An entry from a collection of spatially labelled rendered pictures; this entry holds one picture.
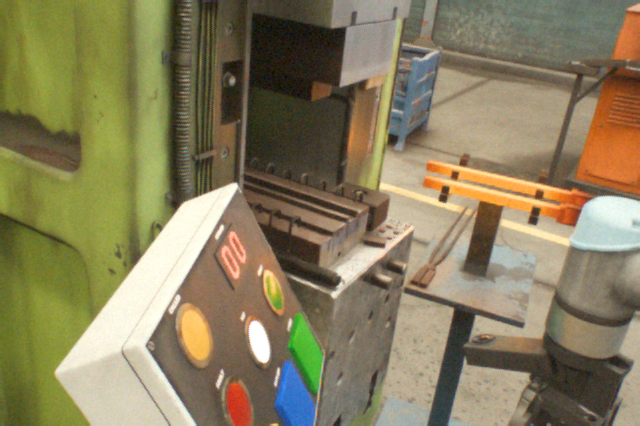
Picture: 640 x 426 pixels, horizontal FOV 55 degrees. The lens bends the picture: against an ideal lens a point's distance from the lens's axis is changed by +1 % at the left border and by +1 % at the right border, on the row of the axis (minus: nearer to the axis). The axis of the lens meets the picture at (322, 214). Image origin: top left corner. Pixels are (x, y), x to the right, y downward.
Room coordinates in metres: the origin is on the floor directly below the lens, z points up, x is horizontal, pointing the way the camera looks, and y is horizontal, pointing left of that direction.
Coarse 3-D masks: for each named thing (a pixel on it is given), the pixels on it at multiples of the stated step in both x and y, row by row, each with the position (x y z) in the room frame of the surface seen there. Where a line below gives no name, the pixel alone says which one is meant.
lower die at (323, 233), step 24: (264, 192) 1.16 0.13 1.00; (312, 192) 1.20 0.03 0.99; (264, 216) 1.08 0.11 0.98; (288, 216) 1.07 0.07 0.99; (312, 216) 1.08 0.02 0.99; (336, 216) 1.08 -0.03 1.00; (360, 216) 1.13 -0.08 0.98; (312, 240) 1.00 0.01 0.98; (336, 240) 1.04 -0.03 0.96; (360, 240) 1.15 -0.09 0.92
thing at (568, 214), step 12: (432, 180) 1.40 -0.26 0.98; (444, 180) 1.40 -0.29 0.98; (456, 192) 1.38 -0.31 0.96; (468, 192) 1.37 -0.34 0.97; (480, 192) 1.36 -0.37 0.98; (492, 192) 1.36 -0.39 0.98; (504, 204) 1.34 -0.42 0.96; (516, 204) 1.33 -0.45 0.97; (528, 204) 1.32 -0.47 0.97; (540, 204) 1.32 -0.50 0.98; (552, 204) 1.33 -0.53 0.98; (564, 204) 1.32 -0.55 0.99; (552, 216) 1.30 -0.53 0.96; (564, 216) 1.30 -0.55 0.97; (576, 216) 1.30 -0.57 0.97
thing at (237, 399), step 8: (232, 384) 0.44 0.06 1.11; (232, 392) 0.44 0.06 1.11; (240, 392) 0.45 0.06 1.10; (232, 400) 0.43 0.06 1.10; (240, 400) 0.44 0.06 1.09; (248, 400) 0.45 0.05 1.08; (232, 408) 0.42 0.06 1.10; (240, 408) 0.43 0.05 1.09; (248, 408) 0.44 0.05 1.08; (232, 416) 0.42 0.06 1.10; (240, 416) 0.42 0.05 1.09; (248, 416) 0.44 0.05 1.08; (240, 424) 0.42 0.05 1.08; (248, 424) 0.43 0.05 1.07
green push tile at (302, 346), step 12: (300, 324) 0.65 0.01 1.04; (300, 336) 0.63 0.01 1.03; (312, 336) 0.66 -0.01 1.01; (288, 348) 0.60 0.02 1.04; (300, 348) 0.61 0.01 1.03; (312, 348) 0.64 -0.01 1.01; (300, 360) 0.60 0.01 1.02; (312, 360) 0.63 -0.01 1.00; (312, 372) 0.61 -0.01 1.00; (312, 384) 0.59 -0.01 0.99
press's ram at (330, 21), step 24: (264, 0) 1.00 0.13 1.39; (288, 0) 0.98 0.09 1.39; (312, 0) 0.96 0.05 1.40; (336, 0) 0.95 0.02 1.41; (360, 0) 1.02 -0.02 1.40; (384, 0) 1.10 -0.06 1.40; (408, 0) 1.19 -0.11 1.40; (312, 24) 0.96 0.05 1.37; (336, 24) 0.95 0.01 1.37; (360, 24) 1.04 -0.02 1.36
